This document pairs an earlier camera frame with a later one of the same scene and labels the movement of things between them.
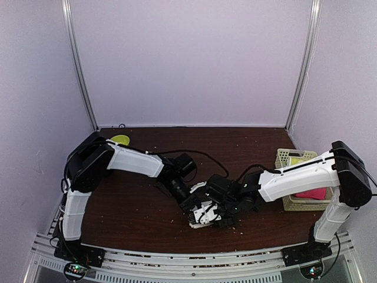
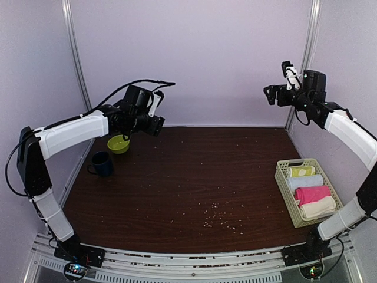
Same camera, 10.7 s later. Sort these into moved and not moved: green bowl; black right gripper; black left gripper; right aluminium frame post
Moved: black right gripper; black left gripper
Not moved: green bowl; right aluminium frame post
